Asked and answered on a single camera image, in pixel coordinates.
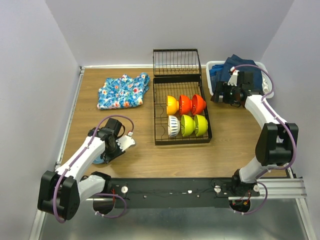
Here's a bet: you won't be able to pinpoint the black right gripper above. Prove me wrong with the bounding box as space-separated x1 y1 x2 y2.
210 80 241 105

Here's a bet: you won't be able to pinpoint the white plastic basket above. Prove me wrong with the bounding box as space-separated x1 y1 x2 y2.
206 55 274 98

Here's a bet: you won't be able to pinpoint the orange-red bowl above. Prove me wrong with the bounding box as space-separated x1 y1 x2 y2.
191 94 207 116
178 94 192 116

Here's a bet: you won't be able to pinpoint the lime green bowl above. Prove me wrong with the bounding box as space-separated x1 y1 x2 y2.
194 114 208 137
180 114 196 137

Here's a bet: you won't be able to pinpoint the black wire dish rack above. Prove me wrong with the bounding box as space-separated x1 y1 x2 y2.
152 48 212 146

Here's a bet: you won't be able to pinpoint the yellow-orange bowl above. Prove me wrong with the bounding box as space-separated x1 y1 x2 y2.
166 95 179 116

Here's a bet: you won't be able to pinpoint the white blue striped bowl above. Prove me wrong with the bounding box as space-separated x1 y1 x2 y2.
168 115 181 138

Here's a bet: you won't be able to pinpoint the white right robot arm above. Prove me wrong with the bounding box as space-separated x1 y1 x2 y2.
211 69 299 196

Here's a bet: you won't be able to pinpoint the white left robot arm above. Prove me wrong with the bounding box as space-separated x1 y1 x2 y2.
37 114 135 224

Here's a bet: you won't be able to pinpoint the white and blue bowl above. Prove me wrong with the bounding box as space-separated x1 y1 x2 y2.
92 155 105 165

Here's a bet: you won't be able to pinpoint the dark blue folded cloths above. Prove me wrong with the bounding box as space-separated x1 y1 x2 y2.
209 54 262 92

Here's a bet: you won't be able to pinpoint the white rolled cloth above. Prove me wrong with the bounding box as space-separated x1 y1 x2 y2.
262 74 270 94

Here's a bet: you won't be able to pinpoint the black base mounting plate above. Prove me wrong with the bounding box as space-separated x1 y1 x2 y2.
98 177 260 209

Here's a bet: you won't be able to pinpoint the blue floral cloth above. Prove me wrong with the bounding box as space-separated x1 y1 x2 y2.
97 72 150 110

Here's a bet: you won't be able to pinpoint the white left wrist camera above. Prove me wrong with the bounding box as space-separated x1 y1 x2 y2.
116 131 136 152

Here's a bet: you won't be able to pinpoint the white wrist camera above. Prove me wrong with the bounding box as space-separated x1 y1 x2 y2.
227 67 245 87
116 131 136 152

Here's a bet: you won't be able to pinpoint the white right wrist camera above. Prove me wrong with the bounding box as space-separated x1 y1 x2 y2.
227 67 245 87

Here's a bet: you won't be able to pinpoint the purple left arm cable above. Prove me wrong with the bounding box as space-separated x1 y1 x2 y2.
53 114 135 223

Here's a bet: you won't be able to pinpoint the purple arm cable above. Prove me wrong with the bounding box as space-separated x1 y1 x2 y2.
53 114 135 223
229 64 299 216

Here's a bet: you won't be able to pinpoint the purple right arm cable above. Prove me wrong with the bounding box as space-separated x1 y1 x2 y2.
229 64 299 216

